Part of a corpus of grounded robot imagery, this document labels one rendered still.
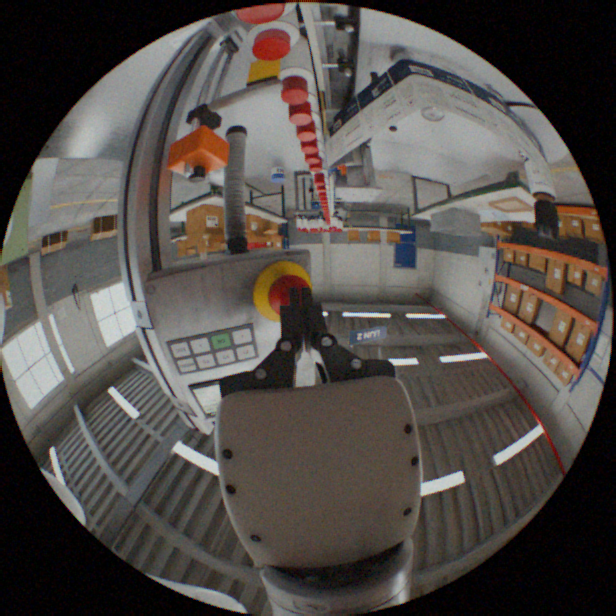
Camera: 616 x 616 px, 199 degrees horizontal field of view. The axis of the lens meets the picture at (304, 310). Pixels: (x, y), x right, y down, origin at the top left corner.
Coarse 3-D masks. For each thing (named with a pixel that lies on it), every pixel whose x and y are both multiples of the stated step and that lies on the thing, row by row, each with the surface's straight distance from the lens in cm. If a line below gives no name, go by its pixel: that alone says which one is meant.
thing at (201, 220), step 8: (192, 208) 188; (200, 208) 178; (208, 208) 180; (216, 208) 188; (192, 216) 186; (200, 216) 177; (208, 216) 178; (216, 216) 186; (192, 224) 185; (200, 224) 175; (208, 224) 176; (216, 224) 184; (192, 232) 184; (200, 232) 174; (208, 232) 167; (216, 232) 174; (224, 232) 182; (192, 240) 181; (200, 240) 171
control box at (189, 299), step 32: (224, 256) 19; (256, 256) 17; (288, 256) 17; (160, 288) 17; (192, 288) 16; (224, 288) 16; (256, 288) 16; (160, 320) 18; (192, 320) 17; (224, 320) 17; (256, 320) 17
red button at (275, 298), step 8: (280, 280) 15; (288, 280) 15; (296, 280) 15; (304, 280) 15; (272, 288) 15; (280, 288) 14; (272, 296) 15; (280, 296) 14; (288, 296) 14; (272, 304) 15; (280, 304) 15; (288, 304) 15
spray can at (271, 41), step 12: (252, 24) 28; (264, 24) 25; (276, 24) 25; (288, 24) 25; (252, 36) 26; (264, 36) 22; (276, 36) 22; (288, 36) 24; (252, 48) 22; (264, 48) 22; (276, 48) 22; (288, 48) 22; (264, 60) 23
